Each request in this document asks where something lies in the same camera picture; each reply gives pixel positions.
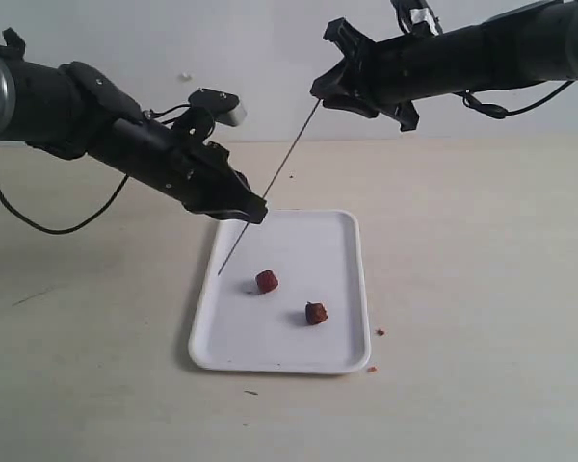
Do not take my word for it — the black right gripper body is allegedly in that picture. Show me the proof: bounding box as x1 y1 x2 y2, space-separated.
322 17 420 132

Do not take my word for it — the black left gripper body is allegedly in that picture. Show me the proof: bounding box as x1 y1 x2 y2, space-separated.
89 119 244 212

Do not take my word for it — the thin metal skewer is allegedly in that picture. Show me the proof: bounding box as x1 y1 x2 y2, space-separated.
217 99 322 276

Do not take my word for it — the red-brown food ball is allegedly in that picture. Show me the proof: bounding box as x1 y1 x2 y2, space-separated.
304 302 328 325
255 269 279 294

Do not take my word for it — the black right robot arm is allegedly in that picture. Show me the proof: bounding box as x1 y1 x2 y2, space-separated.
310 1 578 132

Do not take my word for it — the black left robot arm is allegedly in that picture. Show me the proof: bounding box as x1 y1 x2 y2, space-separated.
0 28 268 224

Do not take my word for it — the white rectangular plastic tray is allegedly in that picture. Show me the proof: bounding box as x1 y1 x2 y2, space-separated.
188 210 371 375

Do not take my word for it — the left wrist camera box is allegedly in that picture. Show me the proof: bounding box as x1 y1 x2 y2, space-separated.
188 88 247 127

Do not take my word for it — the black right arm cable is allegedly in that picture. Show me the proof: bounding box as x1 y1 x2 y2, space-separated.
389 0 578 121

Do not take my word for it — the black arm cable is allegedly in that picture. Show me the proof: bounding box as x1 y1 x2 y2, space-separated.
389 0 578 121
0 161 131 236

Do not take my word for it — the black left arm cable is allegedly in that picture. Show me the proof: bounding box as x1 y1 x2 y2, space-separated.
0 161 131 236

